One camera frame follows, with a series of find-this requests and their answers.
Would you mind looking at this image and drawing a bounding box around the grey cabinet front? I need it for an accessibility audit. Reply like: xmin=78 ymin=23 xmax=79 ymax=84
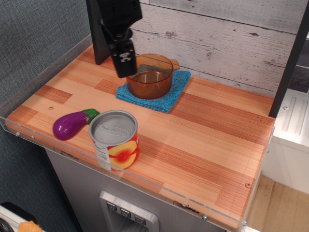
xmin=46 ymin=150 xmax=223 ymax=232

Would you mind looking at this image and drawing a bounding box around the red peach can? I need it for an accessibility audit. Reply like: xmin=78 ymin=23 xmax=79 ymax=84
xmin=89 ymin=110 xmax=140 ymax=171

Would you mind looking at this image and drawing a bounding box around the blue folded cloth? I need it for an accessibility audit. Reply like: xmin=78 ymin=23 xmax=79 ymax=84
xmin=116 ymin=71 xmax=191 ymax=113

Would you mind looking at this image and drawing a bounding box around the dark vertical post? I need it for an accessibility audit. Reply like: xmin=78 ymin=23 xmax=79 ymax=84
xmin=268 ymin=1 xmax=309 ymax=118
xmin=86 ymin=0 xmax=110 ymax=65

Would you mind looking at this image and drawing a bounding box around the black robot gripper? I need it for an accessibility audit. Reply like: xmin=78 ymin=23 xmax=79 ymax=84
xmin=97 ymin=0 xmax=142 ymax=78

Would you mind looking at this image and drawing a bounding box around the orange transparent measuring cup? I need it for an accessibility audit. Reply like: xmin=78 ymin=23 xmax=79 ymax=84
xmin=126 ymin=54 xmax=180 ymax=100

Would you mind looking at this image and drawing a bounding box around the dark vertical post right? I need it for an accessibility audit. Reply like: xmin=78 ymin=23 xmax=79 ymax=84
xmin=268 ymin=1 xmax=309 ymax=118

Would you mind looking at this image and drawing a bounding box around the white ridged appliance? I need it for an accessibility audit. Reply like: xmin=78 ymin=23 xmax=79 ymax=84
xmin=262 ymin=89 xmax=309 ymax=193

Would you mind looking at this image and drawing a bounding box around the silver dispenser panel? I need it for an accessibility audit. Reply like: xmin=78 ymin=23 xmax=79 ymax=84
xmin=99 ymin=191 xmax=160 ymax=232

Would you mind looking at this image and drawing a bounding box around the clear acrylic edge guard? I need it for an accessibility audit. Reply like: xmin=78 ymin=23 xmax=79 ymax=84
xmin=0 ymin=115 xmax=276 ymax=232

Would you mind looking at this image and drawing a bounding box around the purple toy eggplant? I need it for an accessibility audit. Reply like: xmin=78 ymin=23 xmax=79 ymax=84
xmin=53 ymin=108 xmax=99 ymax=141

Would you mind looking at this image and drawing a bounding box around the dark vertical post left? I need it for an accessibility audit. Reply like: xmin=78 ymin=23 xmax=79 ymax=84
xmin=86 ymin=0 xmax=110 ymax=65

